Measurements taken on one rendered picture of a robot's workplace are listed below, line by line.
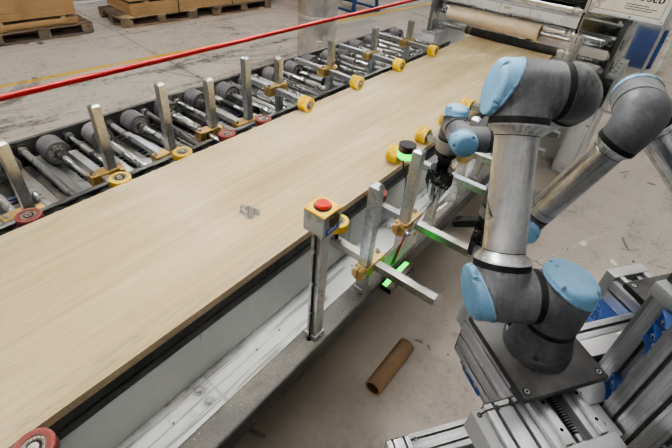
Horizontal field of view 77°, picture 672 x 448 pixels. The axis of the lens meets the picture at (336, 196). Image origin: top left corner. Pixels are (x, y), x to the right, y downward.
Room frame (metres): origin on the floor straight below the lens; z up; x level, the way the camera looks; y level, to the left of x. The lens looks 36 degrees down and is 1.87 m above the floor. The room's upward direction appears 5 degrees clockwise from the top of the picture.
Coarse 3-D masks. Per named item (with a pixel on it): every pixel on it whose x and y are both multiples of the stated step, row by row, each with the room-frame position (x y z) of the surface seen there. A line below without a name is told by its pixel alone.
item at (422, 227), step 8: (384, 208) 1.34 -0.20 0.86; (392, 208) 1.34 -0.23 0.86; (392, 216) 1.32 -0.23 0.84; (416, 224) 1.26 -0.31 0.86; (424, 224) 1.26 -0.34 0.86; (424, 232) 1.24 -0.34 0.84; (432, 232) 1.22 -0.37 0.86; (440, 232) 1.22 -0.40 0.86; (440, 240) 1.20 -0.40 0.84; (448, 240) 1.18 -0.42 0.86; (456, 240) 1.18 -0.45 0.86; (456, 248) 1.16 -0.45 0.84; (464, 248) 1.14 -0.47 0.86
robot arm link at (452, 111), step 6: (450, 108) 1.21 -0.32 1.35; (456, 108) 1.20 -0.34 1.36; (462, 108) 1.21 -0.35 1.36; (468, 108) 1.22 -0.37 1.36; (444, 114) 1.21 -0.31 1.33; (450, 114) 1.19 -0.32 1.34; (456, 114) 1.19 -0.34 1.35; (462, 114) 1.19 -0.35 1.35; (468, 114) 1.20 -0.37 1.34; (444, 120) 1.21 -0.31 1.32; (450, 120) 1.18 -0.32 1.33; (444, 126) 1.18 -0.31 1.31; (444, 132) 1.18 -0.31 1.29; (444, 138) 1.19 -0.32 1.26
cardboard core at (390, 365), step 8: (400, 344) 1.28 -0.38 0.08; (408, 344) 1.29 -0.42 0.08; (392, 352) 1.24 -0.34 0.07; (400, 352) 1.24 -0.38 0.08; (408, 352) 1.25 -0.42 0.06; (384, 360) 1.19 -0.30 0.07; (392, 360) 1.19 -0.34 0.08; (400, 360) 1.20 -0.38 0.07; (384, 368) 1.14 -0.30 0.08; (392, 368) 1.15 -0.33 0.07; (376, 376) 1.10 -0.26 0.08; (384, 376) 1.11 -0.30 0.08; (392, 376) 1.13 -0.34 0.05; (368, 384) 1.09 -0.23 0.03; (376, 384) 1.06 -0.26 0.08; (384, 384) 1.08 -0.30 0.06; (376, 392) 1.06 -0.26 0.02
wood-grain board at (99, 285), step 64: (448, 64) 3.05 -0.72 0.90; (256, 128) 1.83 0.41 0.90; (320, 128) 1.89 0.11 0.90; (384, 128) 1.95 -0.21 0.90; (128, 192) 1.24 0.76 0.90; (192, 192) 1.28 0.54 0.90; (256, 192) 1.31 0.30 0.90; (320, 192) 1.35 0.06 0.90; (0, 256) 0.87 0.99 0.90; (64, 256) 0.90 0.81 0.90; (128, 256) 0.92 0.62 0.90; (192, 256) 0.95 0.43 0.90; (256, 256) 0.97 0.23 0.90; (0, 320) 0.66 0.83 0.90; (64, 320) 0.67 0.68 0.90; (128, 320) 0.69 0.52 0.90; (192, 320) 0.72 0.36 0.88; (0, 384) 0.49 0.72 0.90; (64, 384) 0.51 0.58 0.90
